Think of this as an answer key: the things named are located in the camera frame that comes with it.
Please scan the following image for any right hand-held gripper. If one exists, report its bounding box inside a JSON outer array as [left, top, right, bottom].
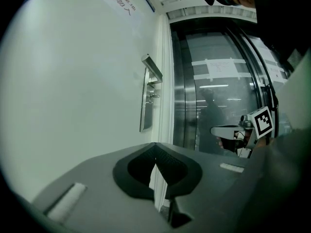
[[210, 105, 275, 159]]

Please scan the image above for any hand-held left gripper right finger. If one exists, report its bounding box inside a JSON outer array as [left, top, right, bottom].
[[156, 142, 263, 233]]

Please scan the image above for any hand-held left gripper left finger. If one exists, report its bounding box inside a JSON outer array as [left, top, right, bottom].
[[33, 142, 168, 233]]

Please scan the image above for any white door with handle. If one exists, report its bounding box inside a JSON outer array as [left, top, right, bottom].
[[0, 0, 162, 203]]

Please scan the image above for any person's right forearm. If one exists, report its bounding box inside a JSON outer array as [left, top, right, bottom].
[[257, 136, 277, 149]]

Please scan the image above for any black-framed glass double door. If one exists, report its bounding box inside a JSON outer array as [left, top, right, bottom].
[[169, 18, 290, 155]]

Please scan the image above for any taped white paper notice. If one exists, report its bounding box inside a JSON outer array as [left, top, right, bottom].
[[191, 58, 253, 81]]

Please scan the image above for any taped paper with red print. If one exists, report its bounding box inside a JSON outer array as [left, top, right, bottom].
[[264, 64, 289, 82]]

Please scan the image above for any blank taped white paper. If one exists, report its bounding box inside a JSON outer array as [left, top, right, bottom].
[[247, 36, 277, 65]]

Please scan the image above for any person's black jacket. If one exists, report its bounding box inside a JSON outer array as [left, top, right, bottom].
[[251, 0, 311, 67]]

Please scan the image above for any silver door lock with handle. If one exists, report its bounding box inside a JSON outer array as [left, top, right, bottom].
[[139, 54, 163, 133]]

